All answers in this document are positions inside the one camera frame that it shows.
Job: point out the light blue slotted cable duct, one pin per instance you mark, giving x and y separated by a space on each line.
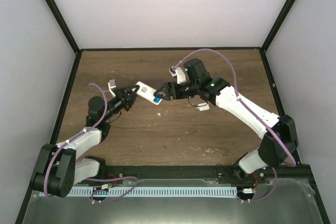
212 192

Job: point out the white remote control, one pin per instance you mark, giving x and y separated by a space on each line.
146 92

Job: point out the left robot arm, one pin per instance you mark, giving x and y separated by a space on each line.
57 168

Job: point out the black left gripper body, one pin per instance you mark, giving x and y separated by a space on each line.
122 98

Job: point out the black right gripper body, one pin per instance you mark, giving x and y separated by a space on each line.
171 85

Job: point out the grey metal front plate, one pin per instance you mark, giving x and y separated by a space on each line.
280 201

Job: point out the blue battery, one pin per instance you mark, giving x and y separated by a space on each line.
157 100

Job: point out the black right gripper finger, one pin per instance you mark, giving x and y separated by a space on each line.
162 95
162 90

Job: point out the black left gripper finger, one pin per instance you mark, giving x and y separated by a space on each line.
131 89
131 100

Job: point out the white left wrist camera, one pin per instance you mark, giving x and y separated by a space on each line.
112 87

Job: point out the white battery compartment cover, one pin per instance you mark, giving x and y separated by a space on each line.
203 107

